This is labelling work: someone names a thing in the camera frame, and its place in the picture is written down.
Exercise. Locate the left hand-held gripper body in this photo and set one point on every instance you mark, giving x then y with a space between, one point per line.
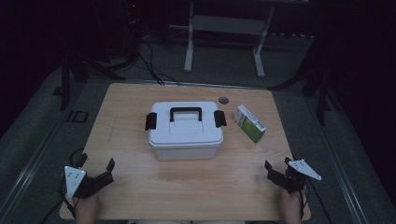
74 180

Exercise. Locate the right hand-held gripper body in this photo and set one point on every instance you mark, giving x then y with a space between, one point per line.
300 166

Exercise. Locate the green and white carton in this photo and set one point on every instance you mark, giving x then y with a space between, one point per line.
252 129

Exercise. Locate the white plastic storage box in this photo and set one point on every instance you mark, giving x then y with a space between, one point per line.
186 152

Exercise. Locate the person's right hand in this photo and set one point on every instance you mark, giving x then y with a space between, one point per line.
290 207

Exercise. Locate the person's left hand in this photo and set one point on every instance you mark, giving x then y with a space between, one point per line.
87 210

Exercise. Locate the black tripod stand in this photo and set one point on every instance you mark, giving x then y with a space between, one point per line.
322 99
65 84

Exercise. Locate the grey round table grommet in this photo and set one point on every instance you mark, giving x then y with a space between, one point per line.
223 100

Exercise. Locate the dark equipment rack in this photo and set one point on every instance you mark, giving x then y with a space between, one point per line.
132 28

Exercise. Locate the white metal stand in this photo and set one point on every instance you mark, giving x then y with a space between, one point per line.
229 24

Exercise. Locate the grey metal floor rail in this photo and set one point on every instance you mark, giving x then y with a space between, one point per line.
28 172
342 174

